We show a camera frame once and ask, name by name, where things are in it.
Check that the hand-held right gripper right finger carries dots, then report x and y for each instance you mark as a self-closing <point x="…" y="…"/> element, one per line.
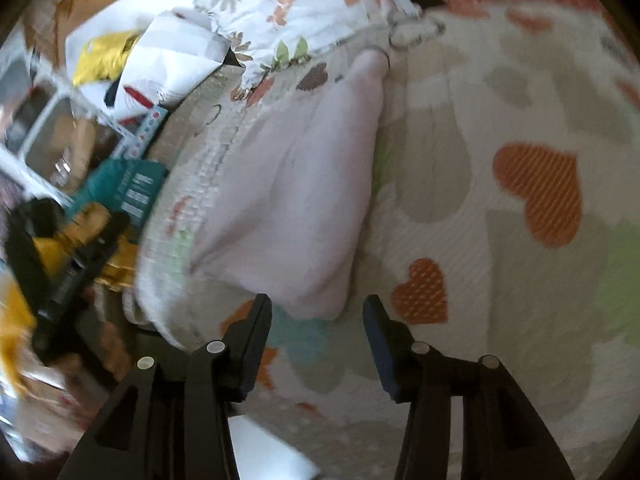
<point x="380" y="355"/>

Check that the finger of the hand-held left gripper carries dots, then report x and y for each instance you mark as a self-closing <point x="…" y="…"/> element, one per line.
<point x="107" y="235"/>

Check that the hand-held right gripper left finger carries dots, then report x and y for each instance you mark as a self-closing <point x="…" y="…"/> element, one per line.
<point x="255" y="355"/>

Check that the yellow striped garment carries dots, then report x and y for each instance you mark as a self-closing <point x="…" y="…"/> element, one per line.
<point x="50" y="252"/>

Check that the pale pink small garment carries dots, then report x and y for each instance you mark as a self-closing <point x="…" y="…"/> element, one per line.
<point x="300" y="185"/>

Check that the green printed bag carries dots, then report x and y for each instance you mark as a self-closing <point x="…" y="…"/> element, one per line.
<point x="135" y="185"/>

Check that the white sheet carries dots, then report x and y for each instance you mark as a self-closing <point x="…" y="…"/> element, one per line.
<point x="270" y="455"/>

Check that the strip with coloured shapes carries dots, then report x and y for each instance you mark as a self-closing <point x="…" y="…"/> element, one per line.
<point x="142" y="132"/>

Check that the quilted heart print blanket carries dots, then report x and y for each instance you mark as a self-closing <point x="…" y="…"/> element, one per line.
<point x="450" y="260"/>

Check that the white framed shelf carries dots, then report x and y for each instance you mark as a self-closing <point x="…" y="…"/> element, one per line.
<point x="60" y="92"/>

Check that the yellow foil bag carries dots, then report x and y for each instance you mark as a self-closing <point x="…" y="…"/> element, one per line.
<point x="105" y="55"/>

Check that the white plastic bag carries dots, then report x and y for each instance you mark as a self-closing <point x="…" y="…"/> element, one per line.
<point x="170" y="60"/>

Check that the floral print pillow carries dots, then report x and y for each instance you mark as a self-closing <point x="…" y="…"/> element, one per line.
<point x="310" y="5"/>

